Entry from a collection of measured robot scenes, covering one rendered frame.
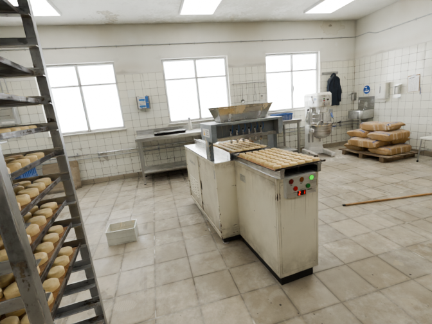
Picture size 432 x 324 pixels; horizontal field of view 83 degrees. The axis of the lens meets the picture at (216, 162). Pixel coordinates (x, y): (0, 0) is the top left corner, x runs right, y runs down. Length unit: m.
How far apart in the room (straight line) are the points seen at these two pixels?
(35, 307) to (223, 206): 1.81
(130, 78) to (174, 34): 1.25
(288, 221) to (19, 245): 1.50
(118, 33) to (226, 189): 4.10
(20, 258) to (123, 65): 4.95
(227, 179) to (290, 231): 0.75
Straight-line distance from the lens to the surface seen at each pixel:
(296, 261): 1.99
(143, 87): 5.35
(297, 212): 1.81
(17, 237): 0.63
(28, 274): 0.67
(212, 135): 2.11
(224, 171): 2.20
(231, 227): 2.42
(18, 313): 0.89
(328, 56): 6.87
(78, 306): 1.28
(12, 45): 1.04
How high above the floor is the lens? 1.34
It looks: 13 degrees down
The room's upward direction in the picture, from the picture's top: 6 degrees counter-clockwise
